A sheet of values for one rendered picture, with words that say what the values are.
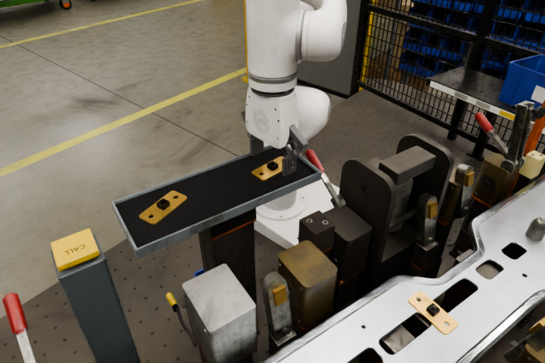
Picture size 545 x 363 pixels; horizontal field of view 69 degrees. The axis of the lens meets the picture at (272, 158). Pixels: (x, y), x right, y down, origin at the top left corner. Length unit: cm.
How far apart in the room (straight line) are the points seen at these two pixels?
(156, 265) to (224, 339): 65
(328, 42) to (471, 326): 54
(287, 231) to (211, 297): 65
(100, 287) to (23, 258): 182
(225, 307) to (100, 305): 23
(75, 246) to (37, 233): 195
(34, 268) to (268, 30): 204
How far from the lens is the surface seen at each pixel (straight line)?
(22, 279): 243
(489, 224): 103
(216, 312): 63
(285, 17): 63
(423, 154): 84
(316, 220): 77
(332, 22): 63
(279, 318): 71
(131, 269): 128
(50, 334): 122
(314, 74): 358
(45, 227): 268
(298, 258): 73
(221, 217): 69
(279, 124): 68
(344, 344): 74
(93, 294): 74
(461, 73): 173
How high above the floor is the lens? 163
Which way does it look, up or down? 34 degrees down
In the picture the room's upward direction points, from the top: straight up
